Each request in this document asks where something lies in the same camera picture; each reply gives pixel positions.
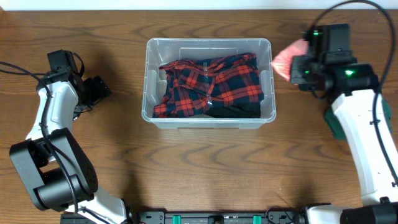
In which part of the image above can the pink garment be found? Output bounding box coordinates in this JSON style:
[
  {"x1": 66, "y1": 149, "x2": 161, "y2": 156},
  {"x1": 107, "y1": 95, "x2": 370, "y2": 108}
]
[{"x1": 271, "y1": 39, "x2": 309, "y2": 82}]

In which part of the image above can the black garment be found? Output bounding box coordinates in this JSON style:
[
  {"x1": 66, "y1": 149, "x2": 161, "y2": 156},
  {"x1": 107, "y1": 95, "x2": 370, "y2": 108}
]
[{"x1": 205, "y1": 103, "x2": 261, "y2": 118}]

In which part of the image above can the red navy plaid shirt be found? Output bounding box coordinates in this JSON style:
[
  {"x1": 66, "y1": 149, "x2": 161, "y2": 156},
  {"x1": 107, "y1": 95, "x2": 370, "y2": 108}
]
[{"x1": 152, "y1": 53, "x2": 264, "y2": 118}]

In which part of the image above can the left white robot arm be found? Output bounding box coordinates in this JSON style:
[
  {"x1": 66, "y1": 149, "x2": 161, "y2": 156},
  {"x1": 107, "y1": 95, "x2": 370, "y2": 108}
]
[{"x1": 9, "y1": 50, "x2": 132, "y2": 223}]

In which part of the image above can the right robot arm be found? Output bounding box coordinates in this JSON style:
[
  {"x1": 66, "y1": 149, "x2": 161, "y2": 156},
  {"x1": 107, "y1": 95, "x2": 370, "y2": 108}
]
[{"x1": 290, "y1": 24, "x2": 397, "y2": 223}]

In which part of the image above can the dark green folded garment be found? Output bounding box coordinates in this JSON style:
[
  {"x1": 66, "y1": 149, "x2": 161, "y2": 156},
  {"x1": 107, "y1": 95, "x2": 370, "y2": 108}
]
[{"x1": 324, "y1": 99, "x2": 392, "y2": 141}]

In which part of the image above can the clear plastic storage bin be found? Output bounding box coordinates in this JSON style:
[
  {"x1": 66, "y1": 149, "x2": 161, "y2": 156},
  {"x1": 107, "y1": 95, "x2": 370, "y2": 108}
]
[{"x1": 141, "y1": 38, "x2": 277, "y2": 129}]

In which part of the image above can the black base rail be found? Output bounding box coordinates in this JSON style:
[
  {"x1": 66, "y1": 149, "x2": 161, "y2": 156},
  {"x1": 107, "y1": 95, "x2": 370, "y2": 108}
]
[{"x1": 60, "y1": 207, "x2": 343, "y2": 224}]

